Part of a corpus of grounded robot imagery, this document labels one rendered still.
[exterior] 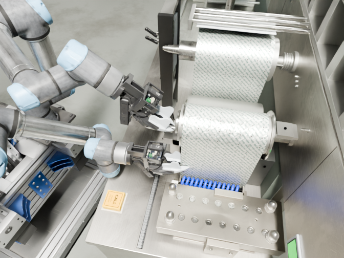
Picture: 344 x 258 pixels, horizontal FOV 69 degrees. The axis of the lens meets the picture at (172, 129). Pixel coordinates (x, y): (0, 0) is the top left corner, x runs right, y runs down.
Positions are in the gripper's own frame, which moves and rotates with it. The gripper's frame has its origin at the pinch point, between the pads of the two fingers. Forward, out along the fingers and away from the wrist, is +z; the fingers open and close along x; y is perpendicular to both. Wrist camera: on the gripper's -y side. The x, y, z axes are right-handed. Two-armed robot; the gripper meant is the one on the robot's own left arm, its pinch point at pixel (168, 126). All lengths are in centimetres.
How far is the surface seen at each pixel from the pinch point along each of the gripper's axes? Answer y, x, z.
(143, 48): -143, 212, 23
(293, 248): 19.3, -27.2, 30.8
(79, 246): -134, -18, 34
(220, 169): 1.3, -4.3, 22.5
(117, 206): -35.4, -16.2, 7.7
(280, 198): -9, 10, 77
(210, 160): 2.4, -4.2, 16.5
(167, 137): -9.2, 3.4, 5.9
